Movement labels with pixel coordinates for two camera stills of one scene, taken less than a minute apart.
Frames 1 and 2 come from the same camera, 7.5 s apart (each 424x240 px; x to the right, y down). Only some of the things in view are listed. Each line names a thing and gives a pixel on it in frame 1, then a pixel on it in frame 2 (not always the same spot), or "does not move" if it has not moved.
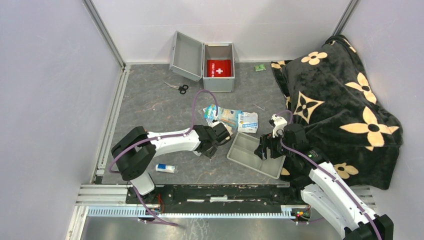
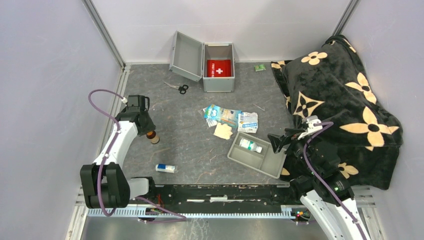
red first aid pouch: (219, 68) does not move
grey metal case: (189, 58) does not move
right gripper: (267, 140) -> (277, 141)
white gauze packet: (248, 122) does not move
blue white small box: (165, 168) does not move
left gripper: (217, 143) -> (151, 125)
